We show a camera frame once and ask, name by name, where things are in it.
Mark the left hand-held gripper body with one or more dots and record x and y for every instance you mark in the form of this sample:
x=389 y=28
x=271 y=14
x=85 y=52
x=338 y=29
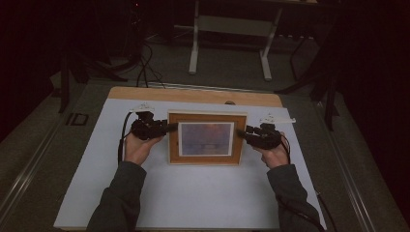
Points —
x=146 y=129

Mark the black metal stand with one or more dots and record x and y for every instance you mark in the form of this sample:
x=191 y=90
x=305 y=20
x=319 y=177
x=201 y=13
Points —
x=330 y=96
x=64 y=83

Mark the person's left hand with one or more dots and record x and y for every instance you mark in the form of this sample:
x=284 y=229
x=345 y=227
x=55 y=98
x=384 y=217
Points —
x=138 y=150

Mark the white table mat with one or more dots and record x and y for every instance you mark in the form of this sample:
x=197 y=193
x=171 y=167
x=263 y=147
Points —
x=206 y=193

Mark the white-legged desk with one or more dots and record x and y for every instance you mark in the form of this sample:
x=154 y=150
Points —
x=232 y=25

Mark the person's right hand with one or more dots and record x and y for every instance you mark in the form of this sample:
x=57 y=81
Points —
x=275 y=156

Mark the wooden picture frame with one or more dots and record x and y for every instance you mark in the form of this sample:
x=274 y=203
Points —
x=206 y=138

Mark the metal floor rail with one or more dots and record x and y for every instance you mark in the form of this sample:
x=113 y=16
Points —
x=25 y=174
x=348 y=167

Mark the dark equipment rack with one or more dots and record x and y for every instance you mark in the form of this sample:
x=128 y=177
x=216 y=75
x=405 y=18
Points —
x=135 y=32

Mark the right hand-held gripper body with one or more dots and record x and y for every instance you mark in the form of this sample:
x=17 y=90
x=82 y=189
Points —
x=266 y=137

